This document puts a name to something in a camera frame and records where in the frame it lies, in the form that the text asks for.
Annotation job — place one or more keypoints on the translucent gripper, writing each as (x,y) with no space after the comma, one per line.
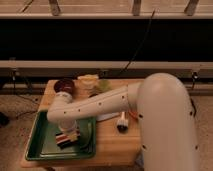
(68,127)

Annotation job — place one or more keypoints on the striped whiteboard eraser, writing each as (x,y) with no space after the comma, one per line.
(62,139)

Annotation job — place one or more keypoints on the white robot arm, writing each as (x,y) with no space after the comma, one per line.
(165,116)

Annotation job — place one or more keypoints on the green plastic tray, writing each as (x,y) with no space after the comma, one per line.
(42,144)

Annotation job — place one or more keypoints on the dark red bowl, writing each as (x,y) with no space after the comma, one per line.
(65,85)

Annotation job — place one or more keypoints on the light blue cloth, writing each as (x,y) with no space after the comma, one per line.
(106,116)

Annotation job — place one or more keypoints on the yellow sponge block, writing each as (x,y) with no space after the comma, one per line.
(88,78)

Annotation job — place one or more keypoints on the green cup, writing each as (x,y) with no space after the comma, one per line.
(104,85)

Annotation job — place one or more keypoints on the black and white brush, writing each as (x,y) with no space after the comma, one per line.
(122,123)

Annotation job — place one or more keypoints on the orange plate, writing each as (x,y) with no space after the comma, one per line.
(133,114)

